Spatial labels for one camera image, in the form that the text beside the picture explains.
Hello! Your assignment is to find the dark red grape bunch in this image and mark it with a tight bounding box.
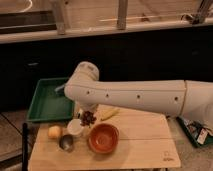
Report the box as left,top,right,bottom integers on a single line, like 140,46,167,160
80,111,96,126

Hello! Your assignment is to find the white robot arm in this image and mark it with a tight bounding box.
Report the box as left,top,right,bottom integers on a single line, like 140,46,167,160
64,61,213,130

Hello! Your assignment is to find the red bowl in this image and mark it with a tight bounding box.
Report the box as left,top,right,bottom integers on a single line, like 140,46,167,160
88,123,119,154

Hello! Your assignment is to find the yellow banana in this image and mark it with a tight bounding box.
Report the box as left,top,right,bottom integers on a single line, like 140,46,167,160
100,108,119,121

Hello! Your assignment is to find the white cup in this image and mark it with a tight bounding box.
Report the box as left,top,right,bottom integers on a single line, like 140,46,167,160
67,119,84,137

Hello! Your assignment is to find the green plastic tray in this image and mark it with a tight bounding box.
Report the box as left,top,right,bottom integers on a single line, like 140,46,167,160
27,77,75,122

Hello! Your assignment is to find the wooden folding table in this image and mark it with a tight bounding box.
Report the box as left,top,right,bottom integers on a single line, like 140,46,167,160
28,108,181,171

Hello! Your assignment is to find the small metal cup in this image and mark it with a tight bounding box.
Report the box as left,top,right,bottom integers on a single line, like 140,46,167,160
59,134,73,152

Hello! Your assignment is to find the yellow round fruit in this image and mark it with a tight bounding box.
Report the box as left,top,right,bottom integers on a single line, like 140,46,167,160
48,126,62,139

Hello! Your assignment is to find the green bin with items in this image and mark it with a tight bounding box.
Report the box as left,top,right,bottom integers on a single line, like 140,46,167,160
177,117,213,148

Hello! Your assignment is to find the dark chair frame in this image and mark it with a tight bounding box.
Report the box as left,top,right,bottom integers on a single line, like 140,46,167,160
22,123,29,171

